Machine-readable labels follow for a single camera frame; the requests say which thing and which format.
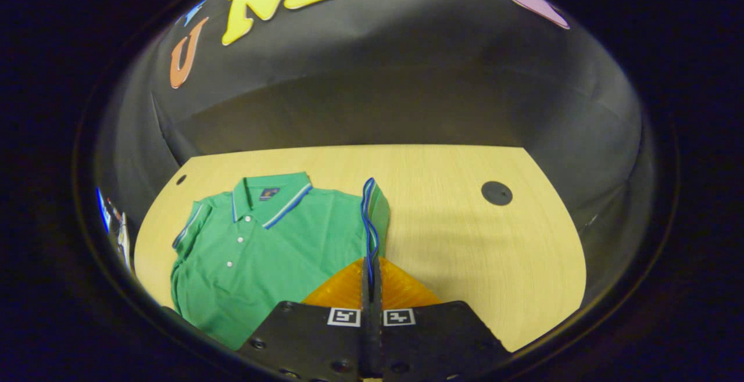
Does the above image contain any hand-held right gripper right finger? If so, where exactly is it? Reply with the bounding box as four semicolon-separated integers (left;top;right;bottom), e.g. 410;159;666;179
372;256;512;382

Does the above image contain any green T-shirt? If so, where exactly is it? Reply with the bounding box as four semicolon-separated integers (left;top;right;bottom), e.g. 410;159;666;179
170;172;391;351

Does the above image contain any black backdrop cloth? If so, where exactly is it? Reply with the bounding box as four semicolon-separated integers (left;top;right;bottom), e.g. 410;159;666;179
96;0;654;307

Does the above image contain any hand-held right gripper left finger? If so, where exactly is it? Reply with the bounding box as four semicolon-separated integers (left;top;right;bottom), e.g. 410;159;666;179
238;257;373;382

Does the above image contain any large black table grommet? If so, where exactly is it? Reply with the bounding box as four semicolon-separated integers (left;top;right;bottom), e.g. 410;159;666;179
481;181;513;206

